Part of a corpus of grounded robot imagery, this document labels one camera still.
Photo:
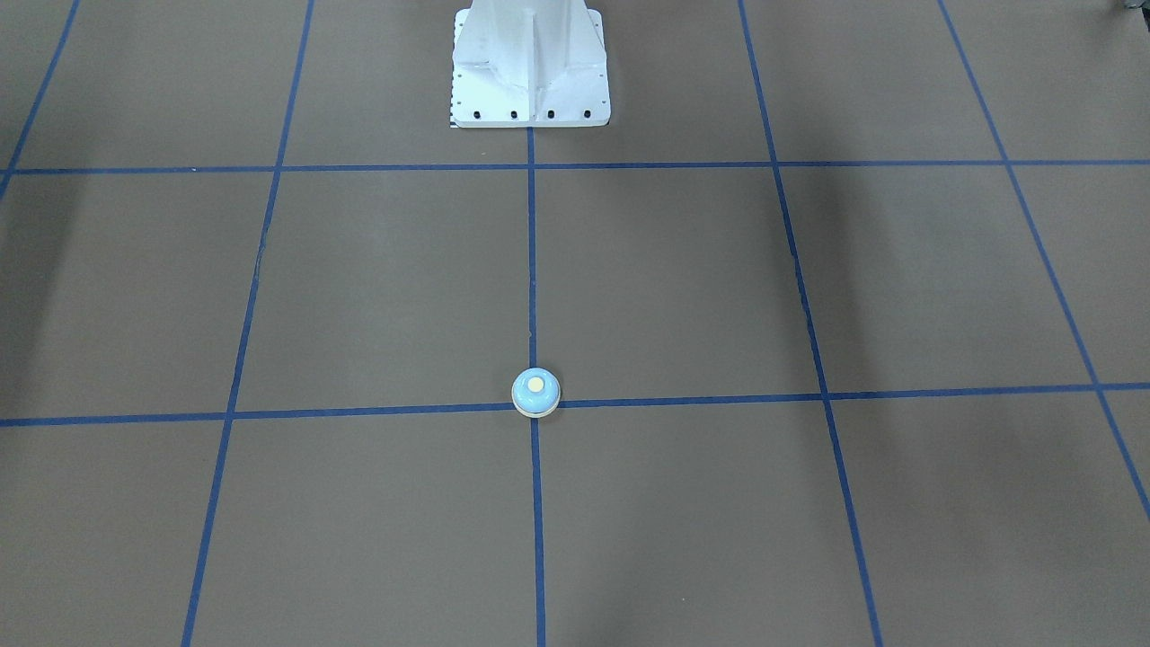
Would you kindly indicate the blue bell with cream button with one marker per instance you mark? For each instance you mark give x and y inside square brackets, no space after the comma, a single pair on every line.
[536,393]

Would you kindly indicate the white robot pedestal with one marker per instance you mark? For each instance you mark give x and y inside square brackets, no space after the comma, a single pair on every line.
[529,64]

